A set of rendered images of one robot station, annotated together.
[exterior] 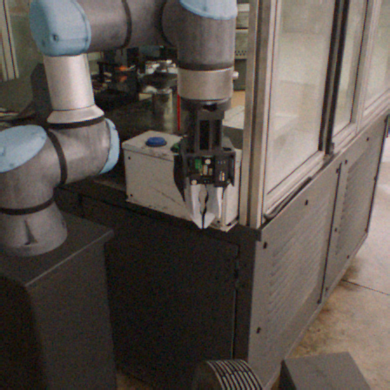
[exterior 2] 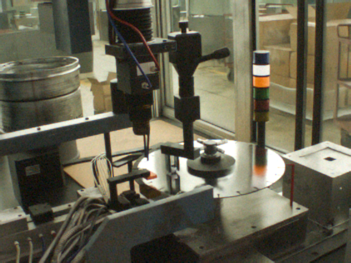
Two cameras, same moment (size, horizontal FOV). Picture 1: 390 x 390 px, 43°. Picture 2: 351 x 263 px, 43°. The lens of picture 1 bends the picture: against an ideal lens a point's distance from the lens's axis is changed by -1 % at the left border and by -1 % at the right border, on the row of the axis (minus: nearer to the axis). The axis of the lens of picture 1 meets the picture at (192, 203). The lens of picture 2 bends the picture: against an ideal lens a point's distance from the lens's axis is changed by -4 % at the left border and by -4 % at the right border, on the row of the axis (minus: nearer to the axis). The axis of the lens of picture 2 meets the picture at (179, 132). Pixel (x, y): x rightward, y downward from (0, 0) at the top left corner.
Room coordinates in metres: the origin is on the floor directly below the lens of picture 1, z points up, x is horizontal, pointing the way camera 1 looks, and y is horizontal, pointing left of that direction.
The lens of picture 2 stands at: (1.10, 0.99, 1.35)
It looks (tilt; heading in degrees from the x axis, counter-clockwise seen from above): 18 degrees down; 297
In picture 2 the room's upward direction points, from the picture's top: 3 degrees counter-clockwise
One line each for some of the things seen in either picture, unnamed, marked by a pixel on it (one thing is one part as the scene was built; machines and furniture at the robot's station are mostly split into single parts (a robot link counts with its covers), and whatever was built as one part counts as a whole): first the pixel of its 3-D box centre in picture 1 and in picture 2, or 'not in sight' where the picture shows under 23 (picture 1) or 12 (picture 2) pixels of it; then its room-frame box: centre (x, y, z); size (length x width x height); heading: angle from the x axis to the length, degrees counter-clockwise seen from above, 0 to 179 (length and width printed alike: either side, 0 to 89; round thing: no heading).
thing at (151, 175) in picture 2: (111, 73); (132, 188); (1.58, 0.25, 0.95); 0.10 x 0.03 x 0.07; 57
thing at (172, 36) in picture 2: not in sight; (185, 72); (1.50, 0.17, 1.17); 0.06 x 0.05 x 0.20; 48
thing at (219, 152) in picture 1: (205, 140); not in sight; (0.66, -0.02, 1.05); 0.09 x 0.08 x 0.12; 6
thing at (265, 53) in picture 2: not in sight; (261, 57); (1.45, -0.21, 1.14); 0.05 x 0.04 x 0.03; 147
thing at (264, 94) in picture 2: not in sight; (261, 92); (1.45, -0.21, 1.05); 0.05 x 0.04 x 0.03; 147
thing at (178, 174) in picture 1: (188, 173); not in sight; (0.69, 0.00, 0.99); 0.05 x 0.02 x 0.09; 96
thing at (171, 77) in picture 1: (161, 75); (210, 159); (1.48, 0.09, 0.96); 0.11 x 0.11 x 0.03
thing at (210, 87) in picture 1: (207, 82); not in sight; (0.67, -0.02, 1.13); 0.08 x 0.08 x 0.05
